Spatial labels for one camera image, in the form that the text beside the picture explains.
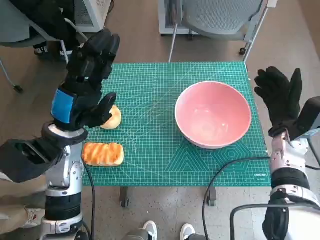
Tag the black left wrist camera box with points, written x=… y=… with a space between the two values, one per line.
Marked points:
x=25 y=160

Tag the white grilled air purifier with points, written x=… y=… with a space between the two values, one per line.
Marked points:
x=170 y=15
x=92 y=12

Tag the pink bowl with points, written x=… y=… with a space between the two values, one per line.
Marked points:
x=212 y=115

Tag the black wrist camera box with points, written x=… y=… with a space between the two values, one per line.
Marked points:
x=25 y=160
x=308 y=115

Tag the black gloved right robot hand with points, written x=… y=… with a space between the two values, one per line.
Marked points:
x=282 y=97

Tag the long toy bread loaf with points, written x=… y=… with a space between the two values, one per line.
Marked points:
x=103 y=153

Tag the person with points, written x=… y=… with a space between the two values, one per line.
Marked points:
x=15 y=200
x=47 y=17
x=150 y=228

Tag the black table foot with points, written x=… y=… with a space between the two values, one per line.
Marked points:
x=124 y=197
x=212 y=196

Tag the grey mesh office chair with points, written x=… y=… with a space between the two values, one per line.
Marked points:
x=220 y=15

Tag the round toy bread bun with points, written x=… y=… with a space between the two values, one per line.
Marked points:
x=115 y=120

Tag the grey plastic chair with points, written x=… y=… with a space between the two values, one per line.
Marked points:
x=12 y=22

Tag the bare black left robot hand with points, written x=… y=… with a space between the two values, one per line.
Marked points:
x=85 y=72

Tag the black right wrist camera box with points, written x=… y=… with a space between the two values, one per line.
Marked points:
x=308 y=115

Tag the green cutting mat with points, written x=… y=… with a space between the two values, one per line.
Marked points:
x=150 y=100

